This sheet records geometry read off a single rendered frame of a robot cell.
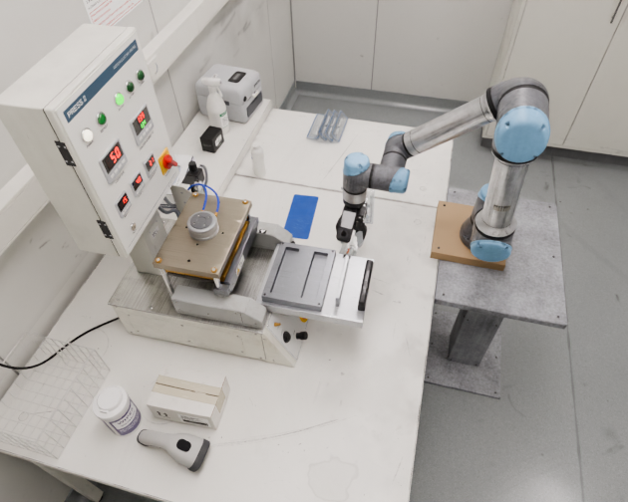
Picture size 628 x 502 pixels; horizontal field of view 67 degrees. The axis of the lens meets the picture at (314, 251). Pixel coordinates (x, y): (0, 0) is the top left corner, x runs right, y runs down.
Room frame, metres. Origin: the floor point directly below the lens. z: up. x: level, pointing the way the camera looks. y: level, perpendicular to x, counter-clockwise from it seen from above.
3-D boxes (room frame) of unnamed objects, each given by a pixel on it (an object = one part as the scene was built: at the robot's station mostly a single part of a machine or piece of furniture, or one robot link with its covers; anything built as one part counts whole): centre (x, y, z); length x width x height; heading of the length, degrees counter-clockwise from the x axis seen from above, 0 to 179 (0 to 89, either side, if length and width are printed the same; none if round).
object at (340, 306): (0.80, -0.01, 0.97); 0.30 x 0.22 x 0.08; 76
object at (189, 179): (1.12, 0.36, 1.05); 0.15 x 0.05 x 0.15; 166
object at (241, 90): (1.94, 0.35, 0.88); 0.25 x 0.20 x 0.17; 68
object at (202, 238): (0.90, 0.32, 1.08); 0.31 x 0.24 x 0.13; 166
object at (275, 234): (0.99, 0.19, 0.97); 0.26 x 0.05 x 0.07; 76
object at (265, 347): (0.89, 0.28, 0.84); 0.53 x 0.37 x 0.17; 76
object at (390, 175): (1.07, -0.23, 1.11); 0.11 x 0.11 x 0.08; 73
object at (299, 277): (0.81, 0.04, 0.98); 0.20 x 0.17 x 0.03; 166
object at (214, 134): (1.66, 0.41, 0.83); 0.09 x 0.06 x 0.07; 159
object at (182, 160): (1.41, 0.53, 0.83); 0.23 x 0.12 x 0.07; 174
